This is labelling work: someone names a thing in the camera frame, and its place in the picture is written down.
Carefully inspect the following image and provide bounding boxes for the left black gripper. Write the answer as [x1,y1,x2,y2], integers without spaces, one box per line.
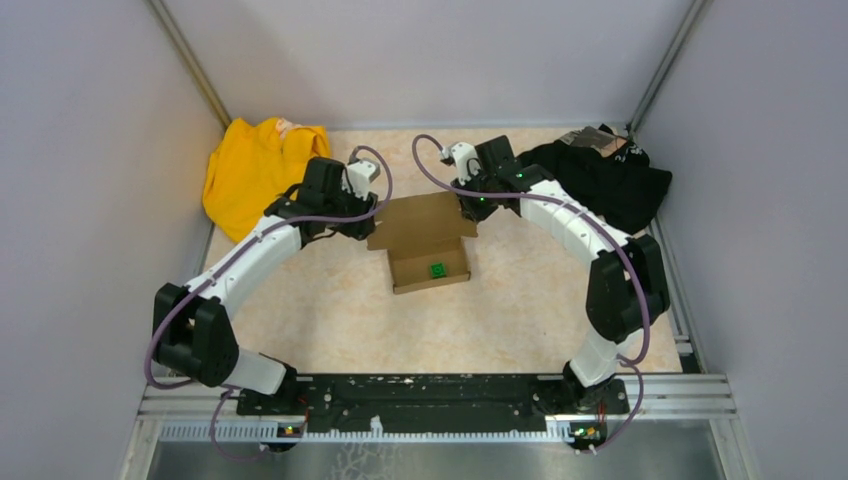
[323,179,379,241]

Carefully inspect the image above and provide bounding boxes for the brown cardboard box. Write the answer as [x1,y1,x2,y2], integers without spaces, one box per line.
[367,191,478,295]

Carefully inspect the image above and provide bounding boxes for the small green block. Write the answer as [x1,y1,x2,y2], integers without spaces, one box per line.
[429,263,447,279]

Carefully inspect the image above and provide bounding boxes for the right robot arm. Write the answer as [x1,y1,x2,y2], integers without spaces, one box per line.
[440,136,669,412]

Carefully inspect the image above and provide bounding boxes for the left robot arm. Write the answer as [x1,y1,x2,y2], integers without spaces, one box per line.
[145,157,388,414]

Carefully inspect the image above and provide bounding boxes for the yellow shirt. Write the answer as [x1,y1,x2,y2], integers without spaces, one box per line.
[201,117,332,243]

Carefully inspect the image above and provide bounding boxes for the black shirt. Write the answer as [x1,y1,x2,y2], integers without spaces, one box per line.
[518,124,673,234]

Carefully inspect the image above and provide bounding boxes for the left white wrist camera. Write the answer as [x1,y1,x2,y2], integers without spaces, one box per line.
[342,160,381,200]

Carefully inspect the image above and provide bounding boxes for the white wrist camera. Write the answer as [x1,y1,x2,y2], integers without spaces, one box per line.
[342,160,381,200]
[441,142,482,186]

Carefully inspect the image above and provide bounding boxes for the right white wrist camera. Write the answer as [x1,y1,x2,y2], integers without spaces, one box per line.
[441,142,482,186]

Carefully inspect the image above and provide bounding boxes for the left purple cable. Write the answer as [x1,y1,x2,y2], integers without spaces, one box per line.
[143,144,395,463]

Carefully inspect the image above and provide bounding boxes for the purple cable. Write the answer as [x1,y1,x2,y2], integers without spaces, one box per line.
[143,144,395,463]
[411,134,653,454]

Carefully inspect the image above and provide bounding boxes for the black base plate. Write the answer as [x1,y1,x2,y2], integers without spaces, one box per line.
[236,374,630,434]

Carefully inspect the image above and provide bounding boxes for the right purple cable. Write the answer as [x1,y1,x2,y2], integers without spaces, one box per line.
[411,134,653,454]

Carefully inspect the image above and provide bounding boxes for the aluminium frame rail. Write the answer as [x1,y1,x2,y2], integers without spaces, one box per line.
[138,374,737,445]

